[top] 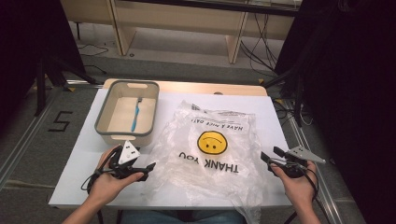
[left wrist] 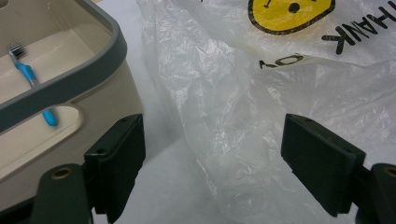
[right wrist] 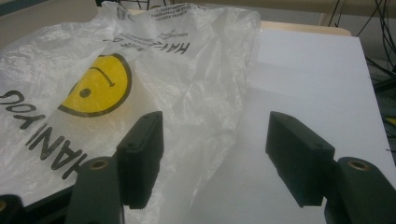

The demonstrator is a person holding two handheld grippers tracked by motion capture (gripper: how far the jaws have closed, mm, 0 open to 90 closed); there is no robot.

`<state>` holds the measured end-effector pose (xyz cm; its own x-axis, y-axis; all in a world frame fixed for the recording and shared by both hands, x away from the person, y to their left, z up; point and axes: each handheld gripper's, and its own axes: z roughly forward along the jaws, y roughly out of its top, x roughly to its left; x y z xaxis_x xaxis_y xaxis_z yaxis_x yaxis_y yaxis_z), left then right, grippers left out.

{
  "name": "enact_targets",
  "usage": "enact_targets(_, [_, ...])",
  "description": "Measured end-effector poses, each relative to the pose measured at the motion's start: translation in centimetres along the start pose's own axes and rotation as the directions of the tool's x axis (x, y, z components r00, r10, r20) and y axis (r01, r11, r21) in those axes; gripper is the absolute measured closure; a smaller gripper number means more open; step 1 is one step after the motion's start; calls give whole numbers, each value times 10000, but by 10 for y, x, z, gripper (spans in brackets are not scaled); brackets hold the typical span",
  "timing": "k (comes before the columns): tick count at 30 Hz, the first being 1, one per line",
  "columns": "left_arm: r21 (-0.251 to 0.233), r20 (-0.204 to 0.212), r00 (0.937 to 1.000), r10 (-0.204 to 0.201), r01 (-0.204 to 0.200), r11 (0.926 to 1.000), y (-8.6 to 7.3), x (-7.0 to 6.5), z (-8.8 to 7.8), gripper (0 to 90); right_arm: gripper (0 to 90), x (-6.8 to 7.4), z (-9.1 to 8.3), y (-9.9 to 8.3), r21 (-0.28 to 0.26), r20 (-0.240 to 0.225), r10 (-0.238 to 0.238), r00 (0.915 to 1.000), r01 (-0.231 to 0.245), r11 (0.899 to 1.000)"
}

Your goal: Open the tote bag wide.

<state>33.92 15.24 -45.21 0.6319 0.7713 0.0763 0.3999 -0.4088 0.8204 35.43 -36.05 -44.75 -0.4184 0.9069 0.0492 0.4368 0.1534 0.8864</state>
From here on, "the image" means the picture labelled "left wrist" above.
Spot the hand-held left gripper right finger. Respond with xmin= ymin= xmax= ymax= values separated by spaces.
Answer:
xmin=280 ymin=113 xmax=367 ymax=217

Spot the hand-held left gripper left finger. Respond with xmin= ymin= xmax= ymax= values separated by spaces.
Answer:
xmin=83 ymin=113 xmax=147 ymax=224

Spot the beige basket with grey rim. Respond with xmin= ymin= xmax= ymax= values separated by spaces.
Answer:
xmin=0 ymin=0 xmax=145 ymax=213

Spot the clear plastic bag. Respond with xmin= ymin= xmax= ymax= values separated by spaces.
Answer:
xmin=136 ymin=0 xmax=396 ymax=224

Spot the blue toothbrush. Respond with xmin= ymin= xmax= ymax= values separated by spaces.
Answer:
xmin=7 ymin=42 xmax=59 ymax=127

